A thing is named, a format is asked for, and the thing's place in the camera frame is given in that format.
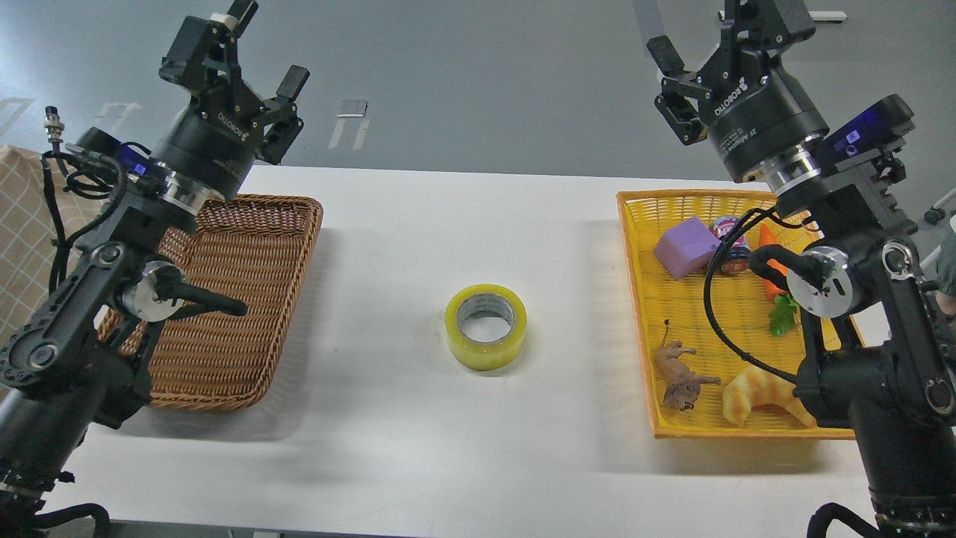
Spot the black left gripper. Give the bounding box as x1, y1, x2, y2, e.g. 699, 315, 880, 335
153, 1, 310, 201

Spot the small pink can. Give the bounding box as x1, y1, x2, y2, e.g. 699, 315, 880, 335
710, 215, 751, 276

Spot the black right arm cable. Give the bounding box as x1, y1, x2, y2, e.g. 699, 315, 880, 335
703, 208, 800, 386

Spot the purple foam block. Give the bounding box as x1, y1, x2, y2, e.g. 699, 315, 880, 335
653, 217, 720, 280

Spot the brown toy lion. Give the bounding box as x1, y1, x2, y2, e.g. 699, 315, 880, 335
654, 319, 721, 412

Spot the orange toy carrot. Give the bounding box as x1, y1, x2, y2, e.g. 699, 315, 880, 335
758, 224, 799, 337

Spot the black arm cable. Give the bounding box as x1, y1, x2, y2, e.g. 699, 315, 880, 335
41, 107, 150, 292
703, 208, 800, 386

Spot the brown wicker basket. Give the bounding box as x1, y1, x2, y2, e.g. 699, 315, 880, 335
97, 194, 323, 412

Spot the beige checkered cloth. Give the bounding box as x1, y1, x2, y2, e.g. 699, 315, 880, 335
1, 144, 63, 344

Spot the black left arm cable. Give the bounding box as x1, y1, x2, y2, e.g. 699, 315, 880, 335
41, 107, 150, 292

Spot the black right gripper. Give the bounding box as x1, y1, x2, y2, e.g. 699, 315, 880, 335
648, 1, 829, 182

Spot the yellow tape roll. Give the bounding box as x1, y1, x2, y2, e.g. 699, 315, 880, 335
444, 283, 528, 371

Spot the toy croissant bread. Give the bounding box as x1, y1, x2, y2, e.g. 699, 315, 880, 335
721, 365, 817, 427

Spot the yellow plastic basket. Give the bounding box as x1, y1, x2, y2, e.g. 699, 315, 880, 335
617, 188, 854, 440

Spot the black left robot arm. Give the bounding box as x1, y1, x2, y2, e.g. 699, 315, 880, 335
1, 1, 308, 537

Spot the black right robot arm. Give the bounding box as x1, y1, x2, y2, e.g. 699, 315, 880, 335
646, 1, 955, 537

